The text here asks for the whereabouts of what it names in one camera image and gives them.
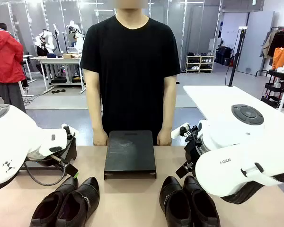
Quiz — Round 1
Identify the person's left forearm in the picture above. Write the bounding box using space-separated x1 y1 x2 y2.
159 100 177 132

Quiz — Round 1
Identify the orange garment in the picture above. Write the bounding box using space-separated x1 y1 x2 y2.
272 47 284 70

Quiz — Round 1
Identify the person's right hand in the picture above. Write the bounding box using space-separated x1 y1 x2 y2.
92 129 109 146

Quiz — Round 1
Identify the black hanging garment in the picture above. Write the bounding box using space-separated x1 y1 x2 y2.
267 31 284 58

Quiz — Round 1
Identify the white side table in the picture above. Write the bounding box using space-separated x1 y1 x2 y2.
183 84 284 145

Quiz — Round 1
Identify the black suitcase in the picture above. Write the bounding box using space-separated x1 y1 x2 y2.
215 46 234 67

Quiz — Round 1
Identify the wooden shoe rack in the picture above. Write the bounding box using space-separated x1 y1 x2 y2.
185 54 215 74

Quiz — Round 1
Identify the black corrugated cable sleeve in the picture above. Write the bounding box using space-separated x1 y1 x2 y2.
221 170 284 205

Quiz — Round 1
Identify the black tripod pole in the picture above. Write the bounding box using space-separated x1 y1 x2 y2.
228 26 248 87

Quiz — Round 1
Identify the white background work table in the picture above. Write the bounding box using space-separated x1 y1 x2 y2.
30 55 87 95

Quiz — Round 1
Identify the beige coat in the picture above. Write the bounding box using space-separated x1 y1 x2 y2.
262 30 278 59

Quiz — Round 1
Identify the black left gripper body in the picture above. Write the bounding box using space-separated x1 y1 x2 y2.
27 135 78 167

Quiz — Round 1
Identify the person's right forearm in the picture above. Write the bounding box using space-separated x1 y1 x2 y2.
86 100 105 133

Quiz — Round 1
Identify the person in red jacket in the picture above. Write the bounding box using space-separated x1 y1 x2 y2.
0 29 27 114

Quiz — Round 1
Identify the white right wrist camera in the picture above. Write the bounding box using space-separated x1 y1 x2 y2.
170 122 191 140

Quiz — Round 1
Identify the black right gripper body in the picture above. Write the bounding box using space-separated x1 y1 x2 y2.
184 140 202 177

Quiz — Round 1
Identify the black shoe stand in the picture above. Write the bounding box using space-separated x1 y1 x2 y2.
103 130 157 180

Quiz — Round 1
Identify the black utility cart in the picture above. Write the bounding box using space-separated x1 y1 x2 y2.
261 68 284 109

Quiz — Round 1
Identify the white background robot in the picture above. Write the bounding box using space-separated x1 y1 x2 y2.
65 20 85 54
34 28 55 54

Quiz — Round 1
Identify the black leather buckle shoe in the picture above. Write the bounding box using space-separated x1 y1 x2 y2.
29 176 79 227
159 175 194 227
182 175 221 227
55 176 100 227

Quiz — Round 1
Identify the grey braided cable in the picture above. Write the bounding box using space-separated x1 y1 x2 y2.
22 161 69 187

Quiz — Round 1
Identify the person's left hand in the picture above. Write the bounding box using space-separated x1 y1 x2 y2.
157 129 173 146

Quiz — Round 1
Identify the person in black T-shirt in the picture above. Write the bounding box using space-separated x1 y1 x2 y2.
80 0 182 146

